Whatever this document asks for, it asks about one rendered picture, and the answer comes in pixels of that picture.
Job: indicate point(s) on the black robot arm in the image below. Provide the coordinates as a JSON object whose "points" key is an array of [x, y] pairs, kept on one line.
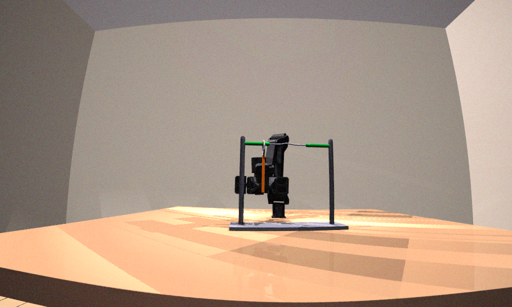
{"points": [[274, 167]]}

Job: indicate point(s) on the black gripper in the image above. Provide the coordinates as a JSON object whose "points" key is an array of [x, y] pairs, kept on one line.
{"points": [[273, 185]]}

